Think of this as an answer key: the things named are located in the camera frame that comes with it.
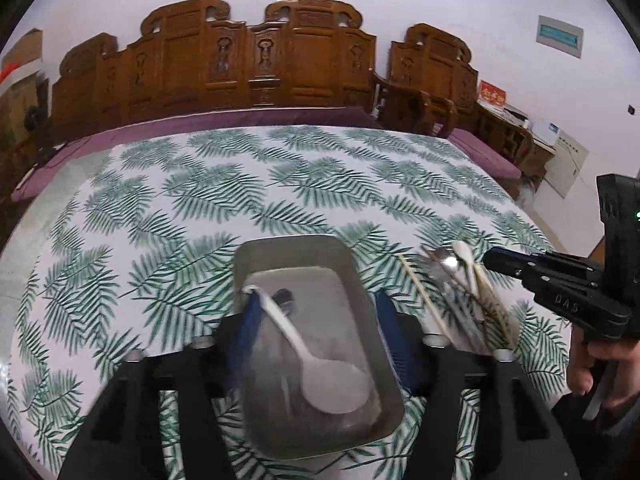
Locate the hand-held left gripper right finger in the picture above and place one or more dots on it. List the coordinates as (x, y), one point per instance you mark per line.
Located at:
(395, 340)

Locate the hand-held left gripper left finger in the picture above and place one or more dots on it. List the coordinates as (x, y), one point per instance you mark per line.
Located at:
(246, 330)

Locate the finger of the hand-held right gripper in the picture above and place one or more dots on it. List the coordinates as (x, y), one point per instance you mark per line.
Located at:
(575, 302)
(530, 261)

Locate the brown wooden chopstick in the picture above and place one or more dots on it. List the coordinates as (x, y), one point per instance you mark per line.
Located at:
(481, 303)

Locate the metal fork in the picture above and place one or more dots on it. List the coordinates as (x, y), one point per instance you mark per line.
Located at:
(462, 319)

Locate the small white plastic spoon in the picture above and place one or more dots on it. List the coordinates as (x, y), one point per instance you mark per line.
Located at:
(460, 251)

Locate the large white plastic spoon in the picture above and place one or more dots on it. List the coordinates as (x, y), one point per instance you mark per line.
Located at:
(335, 385)

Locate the metal spoon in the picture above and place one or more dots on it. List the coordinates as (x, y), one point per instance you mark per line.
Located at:
(444, 262)

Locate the rectangular metal tray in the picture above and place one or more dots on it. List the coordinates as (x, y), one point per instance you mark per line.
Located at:
(320, 260)

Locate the person's right hand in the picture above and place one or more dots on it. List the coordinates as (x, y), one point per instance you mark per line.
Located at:
(579, 365)

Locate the white paper board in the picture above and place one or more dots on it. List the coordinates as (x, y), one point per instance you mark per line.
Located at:
(567, 162)

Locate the purple armchair seat cushion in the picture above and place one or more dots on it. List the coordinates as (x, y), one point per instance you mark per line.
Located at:
(482, 152)

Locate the white box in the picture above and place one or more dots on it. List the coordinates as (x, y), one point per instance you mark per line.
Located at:
(544, 135)

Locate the wooden side table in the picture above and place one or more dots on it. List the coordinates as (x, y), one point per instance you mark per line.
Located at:
(505, 132)

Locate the green leaf print tablecloth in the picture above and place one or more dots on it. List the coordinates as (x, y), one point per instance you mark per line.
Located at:
(300, 185)

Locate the red box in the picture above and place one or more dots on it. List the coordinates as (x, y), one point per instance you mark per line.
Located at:
(492, 93)

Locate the carved wooden armchair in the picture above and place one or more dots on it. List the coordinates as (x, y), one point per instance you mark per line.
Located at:
(430, 75)

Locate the carved wooden sofa bench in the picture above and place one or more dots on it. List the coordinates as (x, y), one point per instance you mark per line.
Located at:
(190, 70)

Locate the large brown cardboard box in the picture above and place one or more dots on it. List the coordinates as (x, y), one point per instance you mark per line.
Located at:
(17, 107)

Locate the small brown cardboard box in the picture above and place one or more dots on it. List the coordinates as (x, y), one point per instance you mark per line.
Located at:
(25, 50)

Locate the grey wall electrical panel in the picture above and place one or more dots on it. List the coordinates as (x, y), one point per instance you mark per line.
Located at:
(560, 36)

